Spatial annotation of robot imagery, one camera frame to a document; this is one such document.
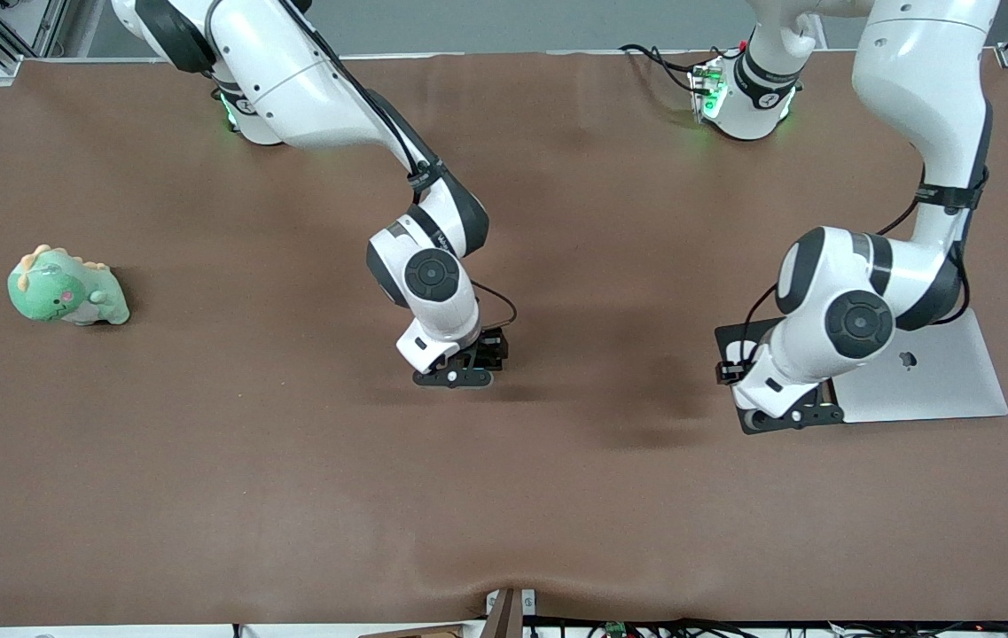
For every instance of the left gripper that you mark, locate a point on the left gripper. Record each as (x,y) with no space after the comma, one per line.
(723,374)

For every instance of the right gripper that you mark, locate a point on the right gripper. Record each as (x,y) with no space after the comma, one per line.
(492,348)

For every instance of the black phone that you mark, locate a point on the black phone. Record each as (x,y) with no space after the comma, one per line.
(493,361)

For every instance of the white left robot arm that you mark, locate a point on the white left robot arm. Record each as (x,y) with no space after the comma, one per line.
(911,89)

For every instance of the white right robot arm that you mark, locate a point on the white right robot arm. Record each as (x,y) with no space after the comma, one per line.
(291,71)

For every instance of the black mouse pad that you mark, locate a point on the black mouse pad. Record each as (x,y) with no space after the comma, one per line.
(738,332)

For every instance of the brown table cover mat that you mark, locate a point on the brown table cover mat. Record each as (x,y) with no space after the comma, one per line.
(379,487)

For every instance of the silver laptop with apple logo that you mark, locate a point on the silver laptop with apple logo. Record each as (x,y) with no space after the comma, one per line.
(956,381)

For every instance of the green dinosaur plush toy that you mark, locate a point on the green dinosaur plush toy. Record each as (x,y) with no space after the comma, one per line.
(60,292)

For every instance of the metal bracket with brown post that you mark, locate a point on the metal bracket with brown post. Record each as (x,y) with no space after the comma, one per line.
(508,616)

